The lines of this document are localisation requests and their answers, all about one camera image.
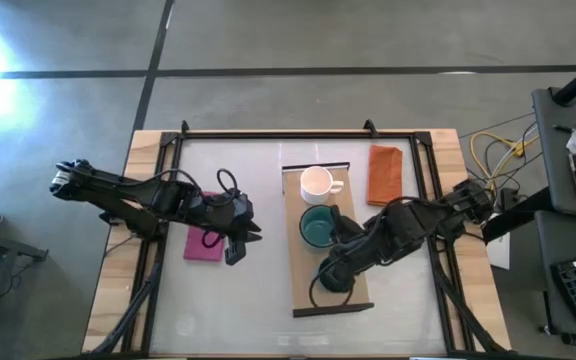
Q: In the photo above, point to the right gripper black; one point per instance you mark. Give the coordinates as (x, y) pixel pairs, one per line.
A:
(360, 242)

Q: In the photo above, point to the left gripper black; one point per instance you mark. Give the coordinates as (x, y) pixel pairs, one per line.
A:
(225, 215)

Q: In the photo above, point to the teal speckled ceramic mug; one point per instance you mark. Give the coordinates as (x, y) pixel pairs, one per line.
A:
(315, 227)

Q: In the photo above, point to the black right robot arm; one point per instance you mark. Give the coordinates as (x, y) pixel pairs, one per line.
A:
(418, 220)

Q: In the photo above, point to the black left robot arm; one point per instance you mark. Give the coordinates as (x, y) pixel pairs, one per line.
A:
(118, 192)

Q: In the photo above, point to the white ceramic mug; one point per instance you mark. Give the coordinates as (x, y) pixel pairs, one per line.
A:
(315, 185)

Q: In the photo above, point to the pink folded cloth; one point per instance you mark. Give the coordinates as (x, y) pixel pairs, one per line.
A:
(198, 250)

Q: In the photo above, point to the wooden tray board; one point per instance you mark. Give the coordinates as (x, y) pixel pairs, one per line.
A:
(300, 280)

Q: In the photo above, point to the orange folded cloth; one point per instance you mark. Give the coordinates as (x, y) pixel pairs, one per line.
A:
(384, 175)

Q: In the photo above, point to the white paper sheet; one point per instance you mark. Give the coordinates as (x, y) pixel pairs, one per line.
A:
(500, 250)

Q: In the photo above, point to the black power adapter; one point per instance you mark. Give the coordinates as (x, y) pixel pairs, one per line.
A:
(507, 198)

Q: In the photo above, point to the black stand beam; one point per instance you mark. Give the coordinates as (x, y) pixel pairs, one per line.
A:
(515, 217)

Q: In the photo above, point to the grey low side table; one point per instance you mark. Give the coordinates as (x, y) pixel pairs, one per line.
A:
(548, 240)

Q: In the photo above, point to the black pen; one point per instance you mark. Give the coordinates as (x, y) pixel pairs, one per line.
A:
(563, 128)

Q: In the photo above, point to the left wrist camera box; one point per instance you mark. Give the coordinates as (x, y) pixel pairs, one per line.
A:
(235, 252)

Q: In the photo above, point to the black aluminium table frame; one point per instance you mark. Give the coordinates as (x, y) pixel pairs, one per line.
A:
(298, 135)

